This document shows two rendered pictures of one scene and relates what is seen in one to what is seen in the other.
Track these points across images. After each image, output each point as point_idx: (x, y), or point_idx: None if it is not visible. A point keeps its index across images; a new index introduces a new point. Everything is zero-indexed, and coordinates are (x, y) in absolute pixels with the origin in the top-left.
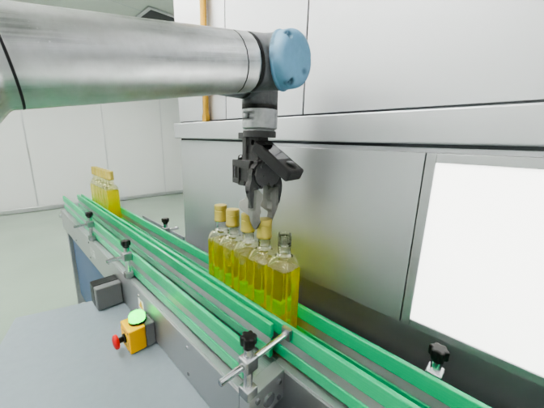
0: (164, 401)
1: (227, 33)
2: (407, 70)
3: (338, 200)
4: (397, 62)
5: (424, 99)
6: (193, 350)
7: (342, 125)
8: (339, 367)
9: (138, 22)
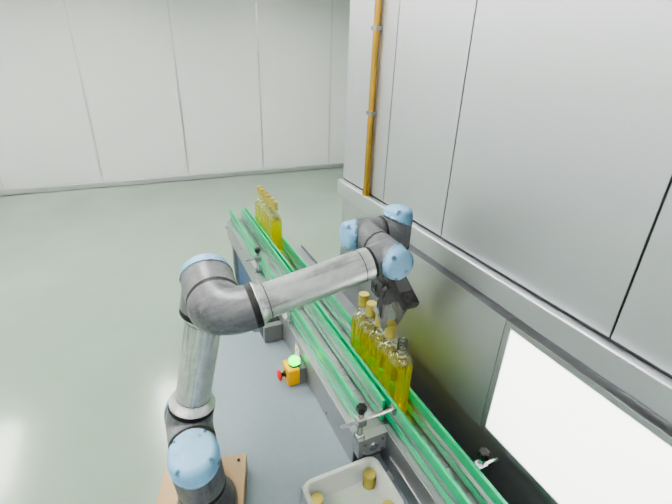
0: (309, 425)
1: (356, 264)
2: (509, 248)
3: (453, 322)
4: (505, 239)
5: (516, 277)
6: (331, 400)
7: (462, 266)
8: (418, 442)
9: (313, 279)
